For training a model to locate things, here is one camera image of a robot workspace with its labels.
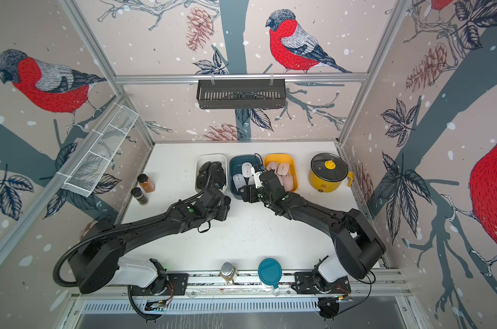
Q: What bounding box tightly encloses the black mouse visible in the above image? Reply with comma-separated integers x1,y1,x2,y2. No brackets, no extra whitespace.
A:
199,161,211,175
196,173,208,191
211,161,226,189

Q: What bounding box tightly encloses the white mouse top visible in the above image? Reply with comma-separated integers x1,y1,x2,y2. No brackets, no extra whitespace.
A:
241,162,254,178

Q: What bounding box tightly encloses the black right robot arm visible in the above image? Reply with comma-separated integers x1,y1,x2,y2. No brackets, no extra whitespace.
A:
236,171,385,283

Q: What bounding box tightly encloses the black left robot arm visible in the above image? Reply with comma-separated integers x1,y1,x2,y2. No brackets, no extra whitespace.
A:
53,187,232,294

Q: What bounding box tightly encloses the yellow storage box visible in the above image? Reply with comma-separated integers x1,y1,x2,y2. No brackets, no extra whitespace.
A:
264,154,299,192

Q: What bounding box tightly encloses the white storage box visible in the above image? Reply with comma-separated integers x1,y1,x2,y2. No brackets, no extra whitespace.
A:
195,154,228,193

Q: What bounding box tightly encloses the teal storage box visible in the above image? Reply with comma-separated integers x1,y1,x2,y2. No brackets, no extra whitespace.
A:
229,154,261,200

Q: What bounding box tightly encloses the yellow electric cooking pot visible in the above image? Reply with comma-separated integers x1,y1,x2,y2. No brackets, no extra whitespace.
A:
308,166,354,193

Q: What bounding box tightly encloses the glass pot lid yellow knob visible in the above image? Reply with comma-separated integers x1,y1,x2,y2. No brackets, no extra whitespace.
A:
310,153,349,182

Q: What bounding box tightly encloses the small glass bottle metal cap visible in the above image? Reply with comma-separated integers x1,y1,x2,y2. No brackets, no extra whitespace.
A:
220,262,238,285

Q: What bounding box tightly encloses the brown spice jar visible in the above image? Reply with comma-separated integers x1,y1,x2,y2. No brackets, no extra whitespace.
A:
137,174,155,193

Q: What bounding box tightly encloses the teal round lid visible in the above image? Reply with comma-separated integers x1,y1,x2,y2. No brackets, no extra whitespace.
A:
258,258,282,296

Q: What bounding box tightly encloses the dark spice jar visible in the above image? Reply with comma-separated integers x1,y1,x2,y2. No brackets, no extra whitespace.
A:
131,187,148,206

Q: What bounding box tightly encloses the aluminium mounting rail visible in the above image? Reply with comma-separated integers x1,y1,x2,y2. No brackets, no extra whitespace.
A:
77,269,411,315

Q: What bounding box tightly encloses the black hanging wire basket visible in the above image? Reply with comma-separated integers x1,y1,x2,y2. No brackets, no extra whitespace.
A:
196,79,286,110

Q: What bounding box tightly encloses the white wire mesh shelf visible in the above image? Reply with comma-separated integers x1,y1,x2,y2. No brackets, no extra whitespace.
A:
62,103,139,197

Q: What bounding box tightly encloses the black corrugated cable conduit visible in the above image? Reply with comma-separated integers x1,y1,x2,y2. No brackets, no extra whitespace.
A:
52,162,216,288

